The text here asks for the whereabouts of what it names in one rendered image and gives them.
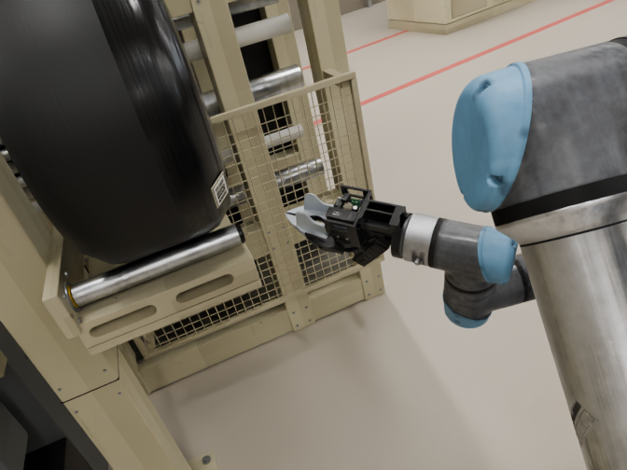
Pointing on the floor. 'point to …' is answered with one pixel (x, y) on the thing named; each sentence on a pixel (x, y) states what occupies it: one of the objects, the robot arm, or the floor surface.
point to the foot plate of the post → (204, 462)
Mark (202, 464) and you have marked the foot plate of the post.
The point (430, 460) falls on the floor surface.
